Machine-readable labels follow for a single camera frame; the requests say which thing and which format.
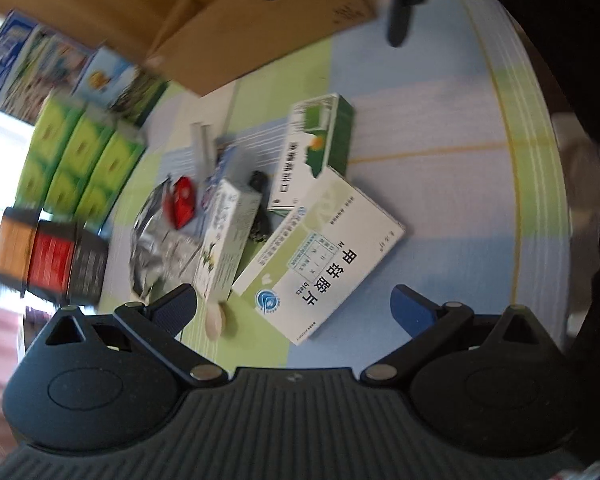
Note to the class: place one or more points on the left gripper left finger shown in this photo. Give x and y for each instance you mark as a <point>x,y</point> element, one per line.
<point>155,326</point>

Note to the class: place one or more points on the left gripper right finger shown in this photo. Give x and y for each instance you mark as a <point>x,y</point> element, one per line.
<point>432,327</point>

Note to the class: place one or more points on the beige plastic spoon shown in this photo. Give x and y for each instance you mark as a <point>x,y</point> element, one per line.
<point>214,323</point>

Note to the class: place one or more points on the silver foil bag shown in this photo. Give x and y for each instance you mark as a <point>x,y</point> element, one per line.
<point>162,257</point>

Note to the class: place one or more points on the red candy packet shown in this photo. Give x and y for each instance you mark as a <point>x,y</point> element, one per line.
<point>179,201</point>

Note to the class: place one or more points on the large white green medicine box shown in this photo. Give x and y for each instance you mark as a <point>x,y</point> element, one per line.
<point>318,255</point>

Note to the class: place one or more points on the small white floral medicine box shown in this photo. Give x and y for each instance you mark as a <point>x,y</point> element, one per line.
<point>232,213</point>

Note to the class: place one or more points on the blue label plastic case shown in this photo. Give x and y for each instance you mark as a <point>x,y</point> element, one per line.
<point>236,164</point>

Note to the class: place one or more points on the brown cardboard box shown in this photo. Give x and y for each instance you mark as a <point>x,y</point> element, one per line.
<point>201,44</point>

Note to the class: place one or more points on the black basket with packets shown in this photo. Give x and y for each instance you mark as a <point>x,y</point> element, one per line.
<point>60,262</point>

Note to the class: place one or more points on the plaid tablecloth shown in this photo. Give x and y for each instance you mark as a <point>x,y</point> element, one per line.
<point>452,137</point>

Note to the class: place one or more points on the white power adapter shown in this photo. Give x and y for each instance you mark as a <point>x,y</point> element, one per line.
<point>203,151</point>

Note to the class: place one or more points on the green tissue pack stack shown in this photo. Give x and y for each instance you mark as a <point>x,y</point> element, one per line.
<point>79,160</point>

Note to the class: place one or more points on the cow picture milk box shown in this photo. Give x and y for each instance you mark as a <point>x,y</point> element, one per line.
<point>126,89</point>

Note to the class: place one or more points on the blue milk carton box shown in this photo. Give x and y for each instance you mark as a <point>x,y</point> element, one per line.
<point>34,60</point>

